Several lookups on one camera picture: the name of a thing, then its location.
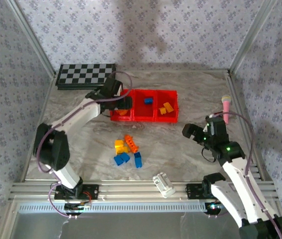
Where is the thin black right gripper cable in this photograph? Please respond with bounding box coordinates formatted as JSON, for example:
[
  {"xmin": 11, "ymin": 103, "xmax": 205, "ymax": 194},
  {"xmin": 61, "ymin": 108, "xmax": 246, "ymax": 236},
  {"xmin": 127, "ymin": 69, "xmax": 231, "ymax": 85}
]
[{"xmin": 201, "ymin": 146, "xmax": 217, "ymax": 163}]

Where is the aluminium front frame rail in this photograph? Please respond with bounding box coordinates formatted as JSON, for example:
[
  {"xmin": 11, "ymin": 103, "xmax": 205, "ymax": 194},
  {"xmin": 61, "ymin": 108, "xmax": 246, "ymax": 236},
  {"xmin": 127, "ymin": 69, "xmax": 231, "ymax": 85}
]
[{"xmin": 8, "ymin": 181, "xmax": 280, "ymax": 201}]

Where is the long orange lego brick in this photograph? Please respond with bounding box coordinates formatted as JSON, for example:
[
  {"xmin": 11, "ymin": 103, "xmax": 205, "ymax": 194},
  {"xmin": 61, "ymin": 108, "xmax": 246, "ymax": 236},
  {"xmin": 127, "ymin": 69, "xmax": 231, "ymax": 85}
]
[{"xmin": 123, "ymin": 134, "xmax": 140, "ymax": 153}]

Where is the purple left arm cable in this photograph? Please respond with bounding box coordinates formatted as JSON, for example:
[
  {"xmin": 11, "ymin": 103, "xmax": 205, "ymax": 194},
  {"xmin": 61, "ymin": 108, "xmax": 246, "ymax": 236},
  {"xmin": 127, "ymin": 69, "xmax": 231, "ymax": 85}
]
[{"xmin": 36, "ymin": 71, "xmax": 133, "ymax": 219}]

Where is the pink toy microphone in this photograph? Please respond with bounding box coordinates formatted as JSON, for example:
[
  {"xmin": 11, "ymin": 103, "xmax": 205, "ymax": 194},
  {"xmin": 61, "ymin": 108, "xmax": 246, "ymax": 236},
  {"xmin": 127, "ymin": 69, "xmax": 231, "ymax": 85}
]
[{"xmin": 221, "ymin": 94, "xmax": 231, "ymax": 125}]

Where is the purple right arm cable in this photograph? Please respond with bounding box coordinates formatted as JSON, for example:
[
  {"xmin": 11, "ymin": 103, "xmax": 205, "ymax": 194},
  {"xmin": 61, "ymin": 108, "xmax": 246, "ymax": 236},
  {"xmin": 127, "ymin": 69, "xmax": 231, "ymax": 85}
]
[{"xmin": 209, "ymin": 112, "xmax": 282, "ymax": 239}]

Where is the folded chessboard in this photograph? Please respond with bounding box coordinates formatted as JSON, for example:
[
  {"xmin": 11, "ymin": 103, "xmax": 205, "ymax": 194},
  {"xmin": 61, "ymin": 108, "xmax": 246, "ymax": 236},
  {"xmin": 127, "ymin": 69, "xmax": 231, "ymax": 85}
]
[{"xmin": 55, "ymin": 63, "xmax": 117, "ymax": 91}]

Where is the red plastic bin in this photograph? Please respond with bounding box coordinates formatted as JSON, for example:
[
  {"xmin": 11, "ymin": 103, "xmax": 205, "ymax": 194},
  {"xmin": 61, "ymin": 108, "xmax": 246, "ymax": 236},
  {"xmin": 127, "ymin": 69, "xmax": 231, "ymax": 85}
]
[
  {"xmin": 109, "ymin": 89, "xmax": 135, "ymax": 122},
  {"xmin": 132, "ymin": 89, "xmax": 158, "ymax": 122},
  {"xmin": 155, "ymin": 90, "xmax": 180, "ymax": 123}
]

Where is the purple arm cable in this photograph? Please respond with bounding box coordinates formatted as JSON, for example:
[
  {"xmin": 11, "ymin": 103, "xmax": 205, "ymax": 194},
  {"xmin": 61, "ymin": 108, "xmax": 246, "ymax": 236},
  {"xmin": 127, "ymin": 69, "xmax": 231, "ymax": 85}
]
[
  {"xmin": 209, "ymin": 112, "xmax": 282, "ymax": 239},
  {"xmin": 36, "ymin": 71, "xmax": 133, "ymax": 219}
]

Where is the tall blue lego brick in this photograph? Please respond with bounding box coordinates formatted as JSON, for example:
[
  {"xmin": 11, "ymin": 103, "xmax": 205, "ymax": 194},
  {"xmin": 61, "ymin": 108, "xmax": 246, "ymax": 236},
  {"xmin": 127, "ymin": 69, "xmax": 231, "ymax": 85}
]
[{"xmin": 133, "ymin": 151, "xmax": 143, "ymax": 169}]

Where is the grey slotted cable duct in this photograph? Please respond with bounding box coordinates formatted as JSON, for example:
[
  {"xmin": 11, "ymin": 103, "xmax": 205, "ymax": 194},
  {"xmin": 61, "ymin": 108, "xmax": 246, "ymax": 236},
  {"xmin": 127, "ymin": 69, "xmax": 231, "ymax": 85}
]
[{"xmin": 18, "ymin": 201, "xmax": 207, "ymax": 214}]

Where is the controller board with wires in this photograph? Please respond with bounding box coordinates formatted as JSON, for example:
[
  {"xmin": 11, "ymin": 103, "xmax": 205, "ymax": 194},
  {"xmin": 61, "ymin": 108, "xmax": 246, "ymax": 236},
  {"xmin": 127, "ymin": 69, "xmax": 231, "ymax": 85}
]
[
  {"xmin": 206, "ymin": 202, "xmax": 223, "ymax": 215},
  {"xmin": 65, "ymin": 202, "xmax": 92, "ymax": 215}
]

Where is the white plastic gadget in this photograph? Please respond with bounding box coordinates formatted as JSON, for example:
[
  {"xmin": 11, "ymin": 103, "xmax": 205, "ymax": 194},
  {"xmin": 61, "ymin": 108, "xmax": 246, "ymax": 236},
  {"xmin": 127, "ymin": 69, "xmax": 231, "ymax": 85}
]
[{"xmin": 152, "ymin": 172, "xmax": 177, "ymax": 199}]

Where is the aluminium upright post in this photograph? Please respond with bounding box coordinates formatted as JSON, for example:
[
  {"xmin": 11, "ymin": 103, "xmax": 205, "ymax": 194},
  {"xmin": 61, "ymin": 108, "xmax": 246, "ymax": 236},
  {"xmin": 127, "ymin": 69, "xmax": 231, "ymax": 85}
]
[
  {"xmin": 229, "ymin": 0, "xmax": 280, "ymax": 74},
  {"xmin": 5, "ymin": 0, "xmax": 57, "ymax": 77}
]

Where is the aluminium side frame rail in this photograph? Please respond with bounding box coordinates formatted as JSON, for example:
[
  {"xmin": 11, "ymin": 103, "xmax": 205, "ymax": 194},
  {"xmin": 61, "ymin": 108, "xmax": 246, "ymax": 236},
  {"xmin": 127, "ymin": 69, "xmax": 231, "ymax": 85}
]
[
  {"xmin": 18, "ymin": 71, "xmax": 58, "ymax": 184},
  {"xmin": 226, "ymin": 69, "xmax": 273, "ymax": 182}
]

